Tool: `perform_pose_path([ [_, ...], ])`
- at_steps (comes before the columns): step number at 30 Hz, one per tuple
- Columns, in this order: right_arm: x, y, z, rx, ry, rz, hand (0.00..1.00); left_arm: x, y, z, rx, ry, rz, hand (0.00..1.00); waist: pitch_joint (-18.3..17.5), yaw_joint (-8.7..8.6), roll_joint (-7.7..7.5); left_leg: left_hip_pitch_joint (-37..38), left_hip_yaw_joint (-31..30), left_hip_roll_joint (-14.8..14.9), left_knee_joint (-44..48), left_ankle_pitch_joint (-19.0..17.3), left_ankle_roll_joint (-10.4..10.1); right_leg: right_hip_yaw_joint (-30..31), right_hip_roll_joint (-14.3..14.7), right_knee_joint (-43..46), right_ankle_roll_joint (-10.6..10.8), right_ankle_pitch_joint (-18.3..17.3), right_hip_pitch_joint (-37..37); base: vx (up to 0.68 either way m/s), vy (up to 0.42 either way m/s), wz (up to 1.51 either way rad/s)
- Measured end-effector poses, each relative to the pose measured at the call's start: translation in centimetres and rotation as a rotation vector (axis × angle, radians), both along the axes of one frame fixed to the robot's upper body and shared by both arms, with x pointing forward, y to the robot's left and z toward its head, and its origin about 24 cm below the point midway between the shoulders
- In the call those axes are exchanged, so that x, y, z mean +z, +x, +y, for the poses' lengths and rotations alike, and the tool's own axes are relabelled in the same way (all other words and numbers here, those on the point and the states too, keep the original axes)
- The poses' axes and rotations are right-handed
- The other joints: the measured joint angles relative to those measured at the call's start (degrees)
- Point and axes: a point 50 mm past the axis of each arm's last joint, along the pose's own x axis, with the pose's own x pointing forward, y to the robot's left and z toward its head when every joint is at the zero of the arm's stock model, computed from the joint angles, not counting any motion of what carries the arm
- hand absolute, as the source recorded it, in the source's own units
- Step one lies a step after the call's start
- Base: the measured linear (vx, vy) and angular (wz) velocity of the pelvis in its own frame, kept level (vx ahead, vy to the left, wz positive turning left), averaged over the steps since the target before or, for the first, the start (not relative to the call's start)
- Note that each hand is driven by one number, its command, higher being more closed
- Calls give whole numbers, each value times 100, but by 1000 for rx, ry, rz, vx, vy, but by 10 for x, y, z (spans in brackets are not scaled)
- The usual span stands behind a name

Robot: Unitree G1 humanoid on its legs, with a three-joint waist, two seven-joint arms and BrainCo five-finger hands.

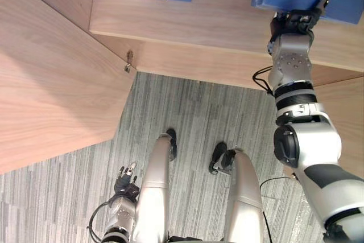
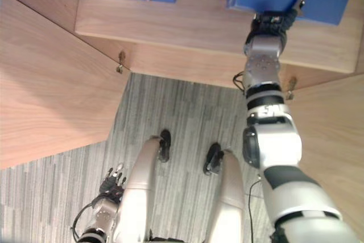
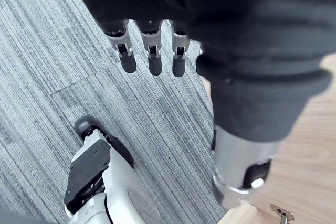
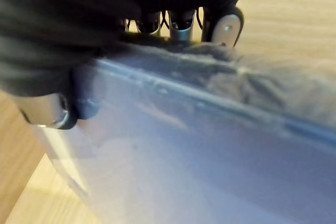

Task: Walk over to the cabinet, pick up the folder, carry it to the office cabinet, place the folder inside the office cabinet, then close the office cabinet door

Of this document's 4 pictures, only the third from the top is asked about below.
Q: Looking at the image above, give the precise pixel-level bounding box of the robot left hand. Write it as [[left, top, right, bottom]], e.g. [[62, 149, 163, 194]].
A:
[[64, 0, 336, 208]]

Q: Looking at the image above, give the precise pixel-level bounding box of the metal cabinet lock with key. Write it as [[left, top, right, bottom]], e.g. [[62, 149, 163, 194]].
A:
[[269, 203, 295, 224]]

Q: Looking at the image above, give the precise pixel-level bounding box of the dark robot foot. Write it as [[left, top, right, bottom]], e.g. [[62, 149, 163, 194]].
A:
[[73, 115, 135, 169]]

